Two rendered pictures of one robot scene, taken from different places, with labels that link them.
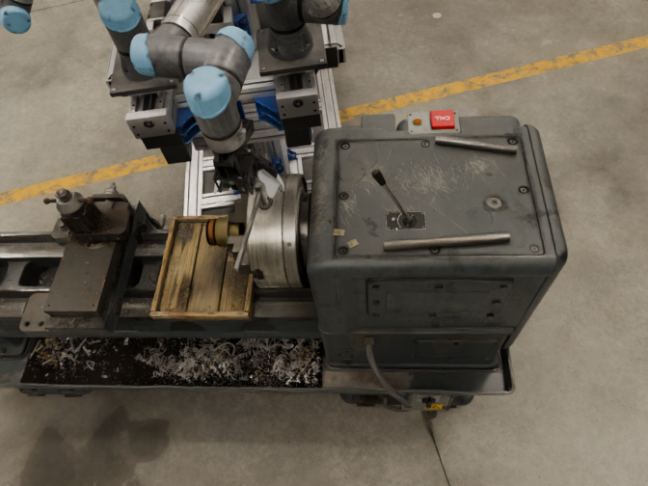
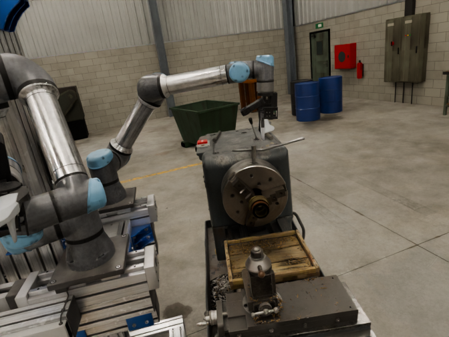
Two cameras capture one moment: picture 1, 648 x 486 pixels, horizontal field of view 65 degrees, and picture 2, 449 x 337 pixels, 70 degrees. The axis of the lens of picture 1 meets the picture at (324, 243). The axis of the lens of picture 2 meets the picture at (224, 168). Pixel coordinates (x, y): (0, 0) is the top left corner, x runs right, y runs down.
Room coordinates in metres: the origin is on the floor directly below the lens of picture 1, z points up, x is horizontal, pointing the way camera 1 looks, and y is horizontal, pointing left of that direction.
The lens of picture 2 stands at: (1.20, 1.49, 1.73)
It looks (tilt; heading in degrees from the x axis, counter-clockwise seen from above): 19 degrees down; 258
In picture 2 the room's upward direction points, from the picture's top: 8 degrees counter-clockwise
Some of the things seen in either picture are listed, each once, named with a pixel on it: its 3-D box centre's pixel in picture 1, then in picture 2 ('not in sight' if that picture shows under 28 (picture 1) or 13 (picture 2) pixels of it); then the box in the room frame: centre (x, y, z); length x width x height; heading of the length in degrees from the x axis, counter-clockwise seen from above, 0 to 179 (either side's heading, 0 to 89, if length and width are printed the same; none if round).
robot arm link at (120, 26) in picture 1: (123, 20); (75, 212); (1.49, 0.50, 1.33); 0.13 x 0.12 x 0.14; 19
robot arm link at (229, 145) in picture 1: (226, 132); (264, 87); (0.70, 0.15, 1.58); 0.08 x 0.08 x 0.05
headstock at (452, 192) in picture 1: (422, 227); (240, 170); (0.74, -0.28, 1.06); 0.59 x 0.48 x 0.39; 80
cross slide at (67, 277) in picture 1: (92, 252); (282, 307); (0.92, 0.72, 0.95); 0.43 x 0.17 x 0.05; 170
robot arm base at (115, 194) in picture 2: (288, 32); (108, 189); (1.47, 0.00, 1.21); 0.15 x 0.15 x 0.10
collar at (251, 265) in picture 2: (67, 201); (257, 260); (0.98, 0.71, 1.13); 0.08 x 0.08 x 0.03
